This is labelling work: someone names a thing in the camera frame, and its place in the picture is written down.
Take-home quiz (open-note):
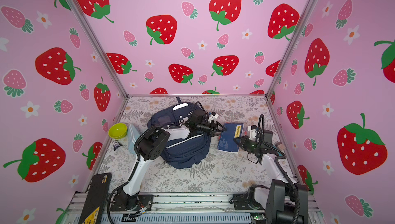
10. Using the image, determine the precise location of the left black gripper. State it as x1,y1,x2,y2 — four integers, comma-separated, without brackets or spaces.
195,120,226,136

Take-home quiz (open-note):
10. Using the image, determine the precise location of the blue passport booklet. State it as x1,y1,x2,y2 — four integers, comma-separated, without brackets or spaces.
217,123,243,153

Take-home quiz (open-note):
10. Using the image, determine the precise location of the navy blue student backpack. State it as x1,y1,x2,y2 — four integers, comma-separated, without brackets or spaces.
147,97,211,169

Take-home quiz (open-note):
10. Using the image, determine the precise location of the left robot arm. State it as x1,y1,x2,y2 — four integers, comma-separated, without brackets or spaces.
108,109,226,212

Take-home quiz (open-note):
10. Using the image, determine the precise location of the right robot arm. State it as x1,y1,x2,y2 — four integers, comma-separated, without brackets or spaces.
229,115,309,224

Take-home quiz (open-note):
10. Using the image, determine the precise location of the green lid clear jar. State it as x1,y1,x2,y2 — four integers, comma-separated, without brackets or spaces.
108,123,128,140

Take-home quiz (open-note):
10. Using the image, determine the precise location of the small dark snack packet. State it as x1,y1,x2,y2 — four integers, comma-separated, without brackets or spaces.
112,141,122,151

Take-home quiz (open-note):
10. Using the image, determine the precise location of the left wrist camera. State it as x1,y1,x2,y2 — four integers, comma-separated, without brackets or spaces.
208,112,219,123

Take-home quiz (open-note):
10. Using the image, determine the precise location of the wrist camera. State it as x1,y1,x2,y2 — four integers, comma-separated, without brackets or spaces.
247,125,258,140
208,112,219,123

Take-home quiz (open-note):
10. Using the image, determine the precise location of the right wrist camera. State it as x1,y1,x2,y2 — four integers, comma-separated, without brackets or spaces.
247,125,258,140

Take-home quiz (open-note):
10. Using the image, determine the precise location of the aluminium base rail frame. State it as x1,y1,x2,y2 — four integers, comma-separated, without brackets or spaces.
63,191,325,224

